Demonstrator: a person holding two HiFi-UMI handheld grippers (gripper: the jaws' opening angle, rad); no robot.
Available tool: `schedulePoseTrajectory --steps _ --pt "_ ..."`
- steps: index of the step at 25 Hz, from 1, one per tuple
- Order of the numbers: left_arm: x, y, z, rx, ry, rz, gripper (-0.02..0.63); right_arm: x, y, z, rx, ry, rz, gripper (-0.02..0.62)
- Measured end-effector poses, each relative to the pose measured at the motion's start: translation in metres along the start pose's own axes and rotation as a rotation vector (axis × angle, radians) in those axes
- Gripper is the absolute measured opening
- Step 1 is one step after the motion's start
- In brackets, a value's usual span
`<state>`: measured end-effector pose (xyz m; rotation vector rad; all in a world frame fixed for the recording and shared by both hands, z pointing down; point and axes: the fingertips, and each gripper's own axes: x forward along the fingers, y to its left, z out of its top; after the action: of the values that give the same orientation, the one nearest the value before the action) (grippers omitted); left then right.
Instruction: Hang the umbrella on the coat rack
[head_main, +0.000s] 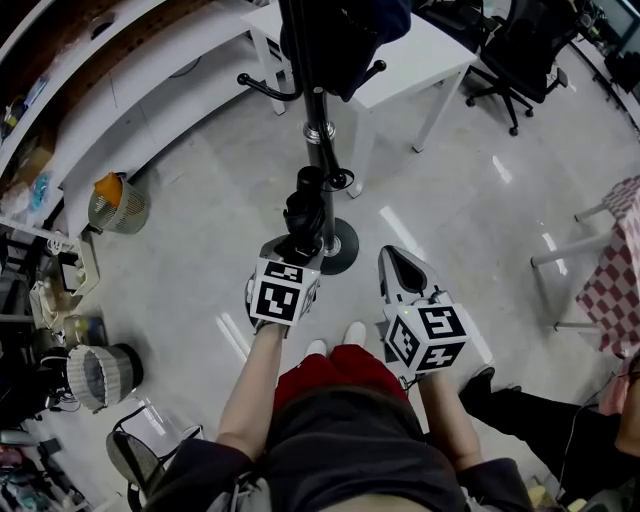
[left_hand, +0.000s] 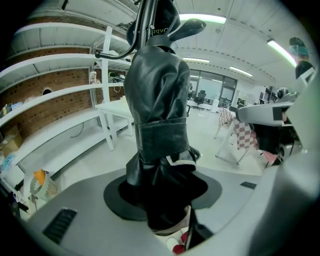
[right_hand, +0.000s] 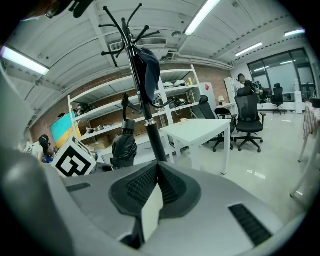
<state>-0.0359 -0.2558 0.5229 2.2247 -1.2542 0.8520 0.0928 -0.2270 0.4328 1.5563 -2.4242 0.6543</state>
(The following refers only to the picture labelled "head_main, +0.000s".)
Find cardboard box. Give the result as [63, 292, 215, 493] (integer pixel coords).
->
[12, 144, 56, 186]

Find black wicker chair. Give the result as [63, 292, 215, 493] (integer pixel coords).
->
[105, 403, 205, 512]

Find black coat rack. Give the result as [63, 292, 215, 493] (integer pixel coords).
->
[236, 0, 388, 277]

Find white shelf unit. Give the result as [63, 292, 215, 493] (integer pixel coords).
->
[0, 0, 282, 242]

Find dark garment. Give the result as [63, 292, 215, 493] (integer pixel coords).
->
[278, 0, 413, 102]

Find person's red shorts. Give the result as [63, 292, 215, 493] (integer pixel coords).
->
[272, 343, 410, 412]

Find person's left forearm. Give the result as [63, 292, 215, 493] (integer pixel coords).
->
[215, 321, 292, 462]

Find grey perforated basket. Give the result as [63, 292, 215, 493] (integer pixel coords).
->
[87, 174, 151, 236]

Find checkered tablecloth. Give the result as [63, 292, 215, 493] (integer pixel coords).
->
[574, 174, 640, 357]

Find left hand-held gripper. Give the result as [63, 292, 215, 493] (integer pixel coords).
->
[243, 235, 328, 338]

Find white table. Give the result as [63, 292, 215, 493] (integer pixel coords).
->
[239, 0, 479, 199]

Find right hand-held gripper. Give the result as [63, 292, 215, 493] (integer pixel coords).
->
[378, 244, 473, 374]

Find blue plastic bag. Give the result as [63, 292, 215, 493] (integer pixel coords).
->
[28, 172, 55, 209]

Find orange cloth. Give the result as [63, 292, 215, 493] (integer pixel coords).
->
[94, 171, 125, 208]

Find black mesh office chair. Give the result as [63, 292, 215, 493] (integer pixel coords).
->
[464, 0, 577, 138]

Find person's black shirt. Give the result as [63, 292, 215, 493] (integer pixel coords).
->
[144, 383, 535, 512]

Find black umbrella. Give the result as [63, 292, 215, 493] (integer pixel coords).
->
[281, 166, 356, 267]

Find white table frame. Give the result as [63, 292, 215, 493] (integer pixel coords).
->
[530, 201, 622, 335]

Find person's right forearm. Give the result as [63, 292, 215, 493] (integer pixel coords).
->
[413, 369, 485, 472]

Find white open box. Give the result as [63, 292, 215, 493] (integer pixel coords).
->
[47, 236, 102, 297]

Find person's right white shoe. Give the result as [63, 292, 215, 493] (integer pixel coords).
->
[343, 320, 368, 348]

